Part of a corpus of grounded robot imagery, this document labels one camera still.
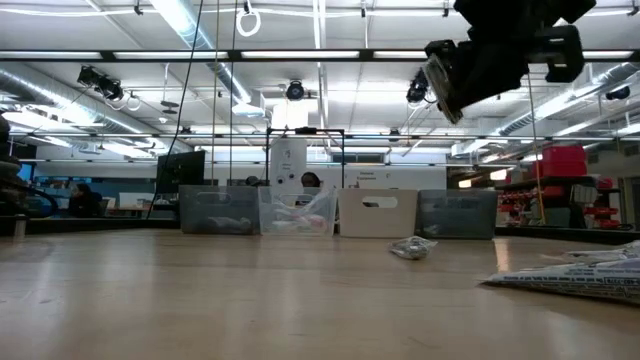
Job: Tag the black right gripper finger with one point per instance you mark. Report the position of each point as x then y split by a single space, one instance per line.
442 48
490 70

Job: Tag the black overhead light bar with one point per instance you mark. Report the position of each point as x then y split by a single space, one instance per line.
365 55

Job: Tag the shelf with red bins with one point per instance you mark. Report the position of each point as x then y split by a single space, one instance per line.
562 160

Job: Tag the smoky grey plastic bin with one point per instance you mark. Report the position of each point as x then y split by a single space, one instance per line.
460 215
215 200

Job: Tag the person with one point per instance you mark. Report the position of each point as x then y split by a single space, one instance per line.
252 181
310 180
85 202

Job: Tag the white pillar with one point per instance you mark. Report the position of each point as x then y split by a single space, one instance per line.
288 160

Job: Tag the white plastic bin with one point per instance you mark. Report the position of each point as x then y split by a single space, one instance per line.
350 220

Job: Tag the clear plastic bin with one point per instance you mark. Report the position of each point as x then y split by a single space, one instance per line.
280 200

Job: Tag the white Crest toothpaste tube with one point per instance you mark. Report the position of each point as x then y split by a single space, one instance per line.
590 282

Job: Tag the black computer monitor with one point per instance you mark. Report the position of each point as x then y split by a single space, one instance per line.
182 170

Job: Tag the black tubular stand frame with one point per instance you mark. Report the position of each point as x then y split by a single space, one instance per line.
305 131

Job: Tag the silver ceiling duct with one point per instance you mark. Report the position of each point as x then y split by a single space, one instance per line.
200 40
50 97

